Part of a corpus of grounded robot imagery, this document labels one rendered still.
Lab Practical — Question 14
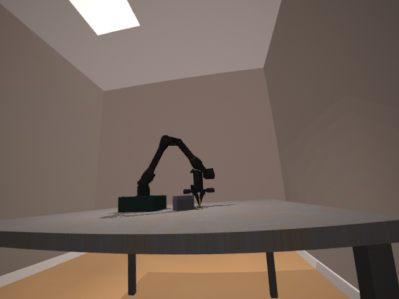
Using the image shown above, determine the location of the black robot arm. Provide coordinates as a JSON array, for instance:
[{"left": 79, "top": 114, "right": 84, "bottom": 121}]
[{"left": 137, "top": 135, "right": 214, "bottom": 196}]

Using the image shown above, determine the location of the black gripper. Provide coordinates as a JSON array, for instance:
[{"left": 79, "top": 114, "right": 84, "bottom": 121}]
[{"left": 183, "top": 179, "right": 214, "bottom": 205}]

